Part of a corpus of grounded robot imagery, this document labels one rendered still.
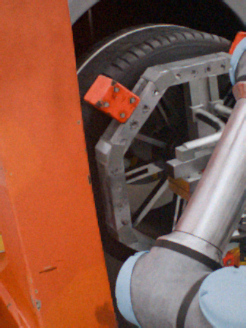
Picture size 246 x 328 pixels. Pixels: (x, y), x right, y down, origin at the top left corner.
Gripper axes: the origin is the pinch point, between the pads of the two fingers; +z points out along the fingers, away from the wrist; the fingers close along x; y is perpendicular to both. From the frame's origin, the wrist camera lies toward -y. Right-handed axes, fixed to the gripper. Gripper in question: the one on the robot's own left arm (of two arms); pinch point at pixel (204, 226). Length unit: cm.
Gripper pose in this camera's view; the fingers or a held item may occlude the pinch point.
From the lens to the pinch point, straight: 149.1
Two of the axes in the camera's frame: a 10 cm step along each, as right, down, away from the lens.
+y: 1.1, 9.1, 3.9
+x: 2.8, -4.1, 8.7
